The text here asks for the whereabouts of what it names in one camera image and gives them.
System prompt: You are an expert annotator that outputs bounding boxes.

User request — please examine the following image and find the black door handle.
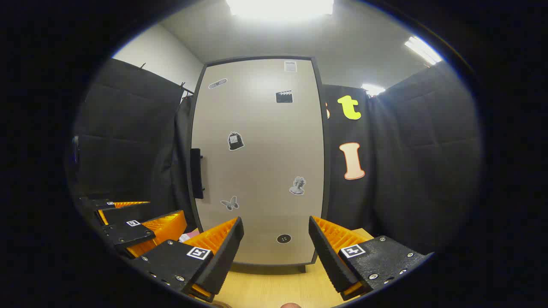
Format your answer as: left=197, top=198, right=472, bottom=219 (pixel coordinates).
left=191, top=148, right=205, bottom=200

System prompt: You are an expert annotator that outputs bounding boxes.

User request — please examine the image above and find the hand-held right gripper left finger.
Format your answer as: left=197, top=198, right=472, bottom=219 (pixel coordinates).
left=131, top=216, right=244, bottom=303

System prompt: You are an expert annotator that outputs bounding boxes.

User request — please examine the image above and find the long ceiling light strip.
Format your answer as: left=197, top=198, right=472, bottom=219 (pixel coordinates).
left=405, top=36, right=444, bottom=65

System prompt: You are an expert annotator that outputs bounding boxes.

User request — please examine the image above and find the grey cabinet door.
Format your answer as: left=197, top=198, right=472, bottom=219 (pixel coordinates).
left=186, top=56, right=330, bottom=267

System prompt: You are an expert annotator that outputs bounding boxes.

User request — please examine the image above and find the large ceiling light panel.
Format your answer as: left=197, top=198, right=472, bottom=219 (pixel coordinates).
left=227, top=0, right=334, bottom=20

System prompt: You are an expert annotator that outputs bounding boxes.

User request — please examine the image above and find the dark grey cabinet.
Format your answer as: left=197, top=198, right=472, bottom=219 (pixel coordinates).
left=186, top=55, right=331, bottom=273

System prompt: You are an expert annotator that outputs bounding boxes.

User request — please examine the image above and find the black backdrop cloth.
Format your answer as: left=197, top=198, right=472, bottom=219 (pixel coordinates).
left=71, top=58, right=484, bottom=257

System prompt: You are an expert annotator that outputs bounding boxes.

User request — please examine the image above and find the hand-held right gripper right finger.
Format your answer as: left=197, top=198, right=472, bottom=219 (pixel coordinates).
left=308, top=215, right=433, bottom=301

